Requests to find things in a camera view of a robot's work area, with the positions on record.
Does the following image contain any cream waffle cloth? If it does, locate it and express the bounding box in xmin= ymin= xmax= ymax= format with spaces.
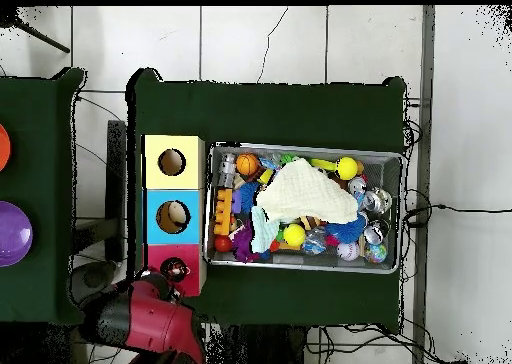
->
xmin=255 ymin=157 xmax=359 ymax=225

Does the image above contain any wooden box with three holes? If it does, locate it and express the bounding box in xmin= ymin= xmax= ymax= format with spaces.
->
xmin=142 ymin=134 xmax=207 ymax=299

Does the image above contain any clear mesh bin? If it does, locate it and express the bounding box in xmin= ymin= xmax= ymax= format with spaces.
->
xmin=202 ymin=141 xmax=403 ymax=275

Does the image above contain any blue spiky ball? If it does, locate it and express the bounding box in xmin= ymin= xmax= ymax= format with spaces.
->
xmin=238 ymin=181 xmax=261 ymax=214

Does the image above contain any orange toy basketball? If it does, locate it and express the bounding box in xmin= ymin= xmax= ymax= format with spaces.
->
xmin=235 ymin=152 xmax=261 ymax=177

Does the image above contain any light teal waffle cloth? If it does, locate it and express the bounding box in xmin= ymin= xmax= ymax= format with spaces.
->
xmin=250 ymin=205 xmax=281 ymax=254

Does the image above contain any orange building block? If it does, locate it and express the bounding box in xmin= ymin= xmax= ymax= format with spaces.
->
xmin=212 ymin=188 xmax=234 ymax=237

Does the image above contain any purple spiky toy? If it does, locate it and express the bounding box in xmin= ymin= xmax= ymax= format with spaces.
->
xmin=231 ymin=221 xmax=259 ymax=263

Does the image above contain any large yellow ball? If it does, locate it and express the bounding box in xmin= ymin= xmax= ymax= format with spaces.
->
xmin=334 ymin=156 xmax=359 ymax=181

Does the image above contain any dark green side table cloth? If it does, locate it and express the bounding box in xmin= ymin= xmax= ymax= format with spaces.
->
xmin=0 ymin=67 xmax=91 ymax=327

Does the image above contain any purple bowl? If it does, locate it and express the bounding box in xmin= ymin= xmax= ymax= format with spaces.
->
xmin=0 ymin=200 xmax=34 ymax=268

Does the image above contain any orange bowl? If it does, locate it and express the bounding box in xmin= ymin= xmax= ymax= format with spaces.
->
xmin=0 ymin=123 xmax=12 ymax=173

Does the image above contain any black cable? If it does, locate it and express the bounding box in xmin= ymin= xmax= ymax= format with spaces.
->
xmin=403 ymin=203 xmax=512 ymax=227

